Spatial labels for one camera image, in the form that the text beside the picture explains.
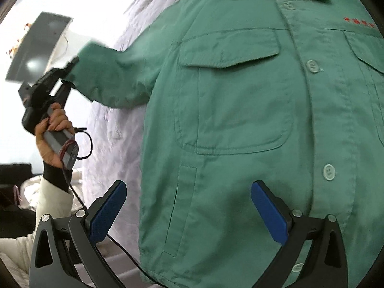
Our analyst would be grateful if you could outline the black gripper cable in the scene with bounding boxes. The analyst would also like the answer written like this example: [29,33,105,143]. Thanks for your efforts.
[61,127,163,288]

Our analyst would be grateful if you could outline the green work jacket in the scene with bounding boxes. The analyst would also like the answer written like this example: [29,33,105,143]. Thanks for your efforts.
[69,0,383,287]

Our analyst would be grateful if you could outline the left forearm cream sleeve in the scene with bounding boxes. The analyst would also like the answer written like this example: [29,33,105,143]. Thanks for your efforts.
[1,163,73,287]

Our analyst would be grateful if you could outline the person's left hand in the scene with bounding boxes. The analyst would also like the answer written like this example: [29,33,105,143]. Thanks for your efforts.
[35,103,75,169]

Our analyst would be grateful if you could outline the dark wall monitor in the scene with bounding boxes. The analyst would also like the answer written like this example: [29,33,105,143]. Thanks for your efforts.
[5,12,72,83]

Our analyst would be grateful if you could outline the lavender quilted bedspread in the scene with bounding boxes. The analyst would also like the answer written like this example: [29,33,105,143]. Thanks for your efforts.
[83,0,179,259]

